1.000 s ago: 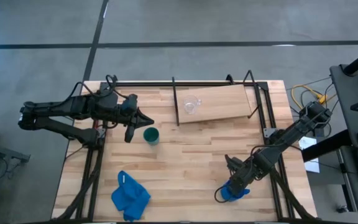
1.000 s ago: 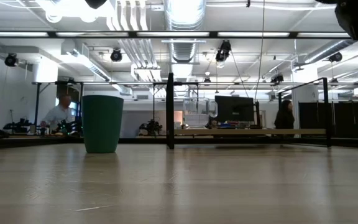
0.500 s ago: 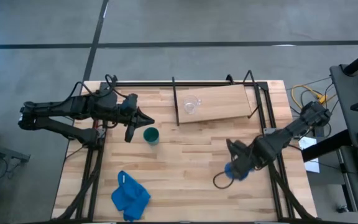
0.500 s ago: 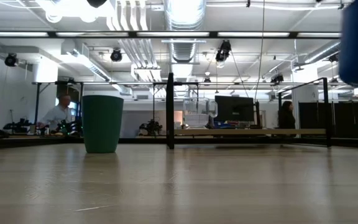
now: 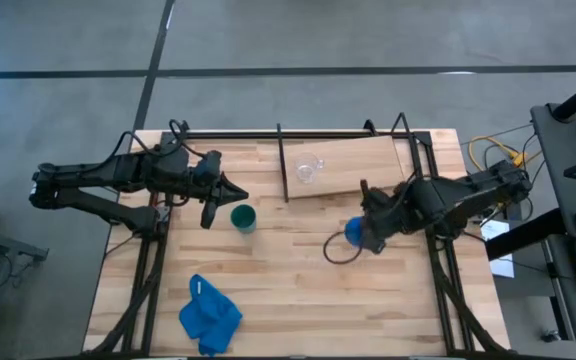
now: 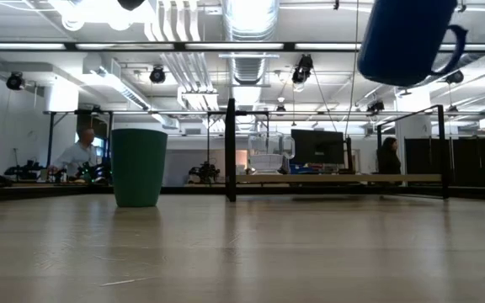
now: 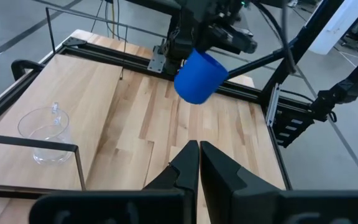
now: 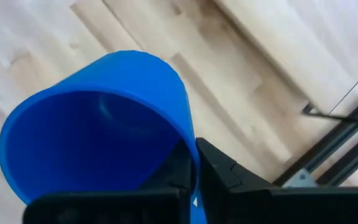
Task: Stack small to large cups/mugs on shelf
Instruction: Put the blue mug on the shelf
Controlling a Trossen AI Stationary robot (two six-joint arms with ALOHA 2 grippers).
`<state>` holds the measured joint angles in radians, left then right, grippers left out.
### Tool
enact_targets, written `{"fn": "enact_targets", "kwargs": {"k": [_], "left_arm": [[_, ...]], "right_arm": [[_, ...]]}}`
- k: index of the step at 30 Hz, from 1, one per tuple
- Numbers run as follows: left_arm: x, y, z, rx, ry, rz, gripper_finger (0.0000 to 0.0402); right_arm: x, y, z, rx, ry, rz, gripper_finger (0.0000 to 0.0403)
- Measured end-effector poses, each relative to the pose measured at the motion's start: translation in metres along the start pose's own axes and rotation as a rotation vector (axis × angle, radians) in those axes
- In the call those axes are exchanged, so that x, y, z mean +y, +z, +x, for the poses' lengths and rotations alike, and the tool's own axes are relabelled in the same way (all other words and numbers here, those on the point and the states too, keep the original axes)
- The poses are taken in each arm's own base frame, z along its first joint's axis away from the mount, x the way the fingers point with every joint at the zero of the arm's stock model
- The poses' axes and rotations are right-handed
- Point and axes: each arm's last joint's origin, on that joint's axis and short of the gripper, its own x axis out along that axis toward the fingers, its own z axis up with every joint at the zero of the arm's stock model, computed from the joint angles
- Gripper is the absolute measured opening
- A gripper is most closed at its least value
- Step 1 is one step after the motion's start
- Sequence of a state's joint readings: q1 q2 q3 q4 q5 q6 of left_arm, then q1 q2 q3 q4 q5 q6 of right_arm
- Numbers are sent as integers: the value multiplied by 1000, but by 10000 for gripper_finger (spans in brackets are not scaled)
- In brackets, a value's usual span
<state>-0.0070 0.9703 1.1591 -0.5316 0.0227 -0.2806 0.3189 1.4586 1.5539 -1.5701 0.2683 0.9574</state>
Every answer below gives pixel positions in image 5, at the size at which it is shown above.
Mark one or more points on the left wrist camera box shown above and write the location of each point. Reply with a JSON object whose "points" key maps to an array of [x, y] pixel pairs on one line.
{"points": [[207, 166]]}

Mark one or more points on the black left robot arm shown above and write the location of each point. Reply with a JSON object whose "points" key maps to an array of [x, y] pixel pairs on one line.
{"points": [[93, 172]]}

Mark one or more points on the grey side stand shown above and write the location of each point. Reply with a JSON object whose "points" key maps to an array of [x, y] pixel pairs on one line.
{"points": [[3, 242]]}

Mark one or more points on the dark green mug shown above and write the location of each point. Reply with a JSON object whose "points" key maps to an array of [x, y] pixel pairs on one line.
{"points": [[243, 217]]}

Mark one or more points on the black table frame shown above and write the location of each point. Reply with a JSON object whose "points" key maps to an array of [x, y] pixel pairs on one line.
{"points": [[150, 280]]}

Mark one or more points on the blue cloth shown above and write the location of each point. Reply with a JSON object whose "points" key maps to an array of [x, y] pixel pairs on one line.
{"points": [[210, 315]]}

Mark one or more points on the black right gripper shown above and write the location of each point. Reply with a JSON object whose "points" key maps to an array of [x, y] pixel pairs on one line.
{"points": [[388, 215]]}

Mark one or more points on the clear glass mug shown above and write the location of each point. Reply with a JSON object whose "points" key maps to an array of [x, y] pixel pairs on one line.
{"points": [[307, 170]]}

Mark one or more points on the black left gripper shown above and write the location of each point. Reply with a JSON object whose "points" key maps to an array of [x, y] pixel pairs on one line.
{"points": [[210, 195]]}

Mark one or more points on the blue mug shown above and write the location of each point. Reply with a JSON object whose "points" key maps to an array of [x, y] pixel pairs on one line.
{"points": [[353, 232]]}

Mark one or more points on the wooden shelf with black frame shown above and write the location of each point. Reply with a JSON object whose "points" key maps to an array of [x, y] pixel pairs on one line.
{"points": [[348, 167]]}

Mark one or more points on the black diagonal bar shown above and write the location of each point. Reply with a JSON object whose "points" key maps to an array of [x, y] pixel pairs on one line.
{"points": [[523, 235]]}

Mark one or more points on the white paper sheet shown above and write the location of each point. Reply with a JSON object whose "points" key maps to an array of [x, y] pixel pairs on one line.
{"points": [[500, 250]]}

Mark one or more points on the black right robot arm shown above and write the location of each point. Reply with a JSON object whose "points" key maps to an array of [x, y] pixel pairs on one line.
{"points": [[458, 200]]}

